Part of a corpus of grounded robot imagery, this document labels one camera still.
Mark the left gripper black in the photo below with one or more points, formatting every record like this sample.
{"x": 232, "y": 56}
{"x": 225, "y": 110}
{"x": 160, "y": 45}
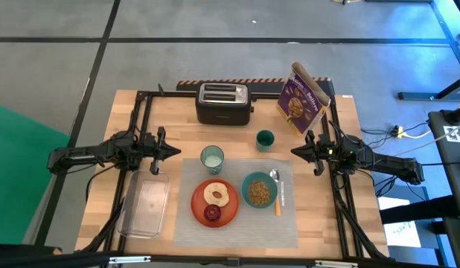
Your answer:
{"x": 148, "y": 150}

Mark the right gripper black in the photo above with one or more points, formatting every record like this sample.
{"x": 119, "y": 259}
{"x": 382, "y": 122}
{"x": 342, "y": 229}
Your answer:
{"x": 325, "y": 149}

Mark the purple cereal box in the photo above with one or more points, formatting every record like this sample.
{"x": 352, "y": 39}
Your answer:
{"x": 300, "y": 104}

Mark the dark red apple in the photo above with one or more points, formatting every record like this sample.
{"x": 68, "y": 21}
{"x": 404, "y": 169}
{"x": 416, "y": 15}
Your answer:
{"x": 212, "y": 213}

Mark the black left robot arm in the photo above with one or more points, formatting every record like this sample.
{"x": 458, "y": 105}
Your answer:
{"x": 85, "y": 154}

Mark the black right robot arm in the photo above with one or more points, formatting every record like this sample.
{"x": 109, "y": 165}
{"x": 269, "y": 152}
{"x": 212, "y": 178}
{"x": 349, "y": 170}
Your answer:
{"x": 393, "y": 165}

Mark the dark green cup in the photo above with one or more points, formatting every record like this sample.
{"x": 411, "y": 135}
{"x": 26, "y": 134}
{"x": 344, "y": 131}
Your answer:
{"x": 265, "y": 140}

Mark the teal tumbler with milk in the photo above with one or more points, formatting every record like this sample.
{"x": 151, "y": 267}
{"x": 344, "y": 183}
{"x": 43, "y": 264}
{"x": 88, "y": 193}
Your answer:
{"x": 212, "y": 160}

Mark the thin white strip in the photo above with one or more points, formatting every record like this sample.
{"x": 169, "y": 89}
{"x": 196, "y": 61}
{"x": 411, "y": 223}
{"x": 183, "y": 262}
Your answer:
{"x": 283, "y": 193}

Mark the clear plastic tray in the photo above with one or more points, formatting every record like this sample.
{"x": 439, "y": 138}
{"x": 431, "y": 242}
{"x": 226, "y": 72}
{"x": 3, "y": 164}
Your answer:
{"x": 144, "y": 204}

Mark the bagel half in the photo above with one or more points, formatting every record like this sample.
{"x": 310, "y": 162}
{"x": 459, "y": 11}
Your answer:
{"x": 209, "y": 191}

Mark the brown cereal heap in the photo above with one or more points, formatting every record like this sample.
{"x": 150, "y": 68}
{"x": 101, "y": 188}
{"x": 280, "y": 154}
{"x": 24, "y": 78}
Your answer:
{"x": 258, "y": 193}

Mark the black toaster silver top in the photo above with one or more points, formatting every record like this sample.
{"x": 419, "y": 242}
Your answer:
{"x": 223, "y": 108}

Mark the orange plate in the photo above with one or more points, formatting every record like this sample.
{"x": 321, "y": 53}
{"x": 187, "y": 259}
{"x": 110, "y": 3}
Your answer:
{"x": 198, "y": 212}

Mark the teal bowl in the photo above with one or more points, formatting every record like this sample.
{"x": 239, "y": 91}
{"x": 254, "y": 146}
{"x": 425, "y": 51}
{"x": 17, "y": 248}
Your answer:
{"x": 248, "y": 190}

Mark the black base bar hazard striped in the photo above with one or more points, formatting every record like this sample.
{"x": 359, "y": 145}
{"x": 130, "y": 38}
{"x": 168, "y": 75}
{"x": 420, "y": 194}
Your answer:
{"x": 263, "y": 86}

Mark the yellow power plug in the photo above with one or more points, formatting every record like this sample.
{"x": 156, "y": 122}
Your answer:
{"x": 397, "y": 131}

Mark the grey woven placemat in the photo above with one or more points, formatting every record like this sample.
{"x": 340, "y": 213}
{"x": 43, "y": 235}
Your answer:
{"x": 252, "y": 231}

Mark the white paper sheet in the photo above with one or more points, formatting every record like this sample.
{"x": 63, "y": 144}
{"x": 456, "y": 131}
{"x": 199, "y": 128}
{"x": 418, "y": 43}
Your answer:
{"x": 399, "y": 231}

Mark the black cart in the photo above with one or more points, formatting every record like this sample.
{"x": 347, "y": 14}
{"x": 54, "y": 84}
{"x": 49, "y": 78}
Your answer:
{"x": 449, "y": 171}

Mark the green floor mat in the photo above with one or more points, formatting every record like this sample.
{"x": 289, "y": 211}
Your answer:
{"x": 21, "y": 175}

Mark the white printed label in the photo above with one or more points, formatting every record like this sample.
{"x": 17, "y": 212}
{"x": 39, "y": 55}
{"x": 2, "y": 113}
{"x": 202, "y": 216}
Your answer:
{"x": 456, "y": 134}

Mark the black aluminium table frame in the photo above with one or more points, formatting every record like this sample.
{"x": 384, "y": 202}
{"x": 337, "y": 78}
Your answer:
{"x": 339, "y": 208}

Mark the silver frame bracket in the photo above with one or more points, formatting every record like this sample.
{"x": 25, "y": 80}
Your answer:
{"x": 129, "y": 259}
{"x": 336, "y": 264}

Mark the black stand frame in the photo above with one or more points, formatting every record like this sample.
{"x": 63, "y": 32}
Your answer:
{"x": 446, "y": 44}

